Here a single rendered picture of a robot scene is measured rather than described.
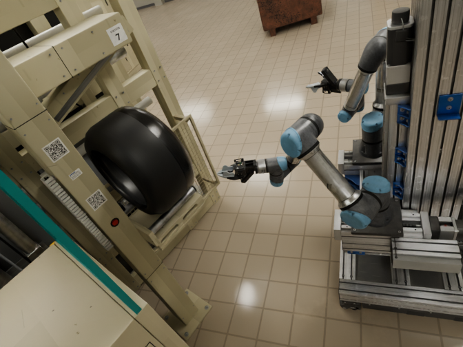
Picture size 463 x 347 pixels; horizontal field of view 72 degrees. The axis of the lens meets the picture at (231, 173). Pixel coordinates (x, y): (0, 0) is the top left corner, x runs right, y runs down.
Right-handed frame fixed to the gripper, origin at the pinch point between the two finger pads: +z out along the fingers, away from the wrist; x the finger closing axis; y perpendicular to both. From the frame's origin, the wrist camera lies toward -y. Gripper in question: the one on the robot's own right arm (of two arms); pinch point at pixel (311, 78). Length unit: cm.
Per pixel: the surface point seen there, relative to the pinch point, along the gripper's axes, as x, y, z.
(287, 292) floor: -104, 93, -22
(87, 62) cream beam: -94, -73, 50
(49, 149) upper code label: -136, -65, 21
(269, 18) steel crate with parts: 284, 115, 276
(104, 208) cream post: -139, -29, 21
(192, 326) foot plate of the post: -159, 84, 17
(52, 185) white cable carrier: -145, -53, 22
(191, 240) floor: -111, 92, 73
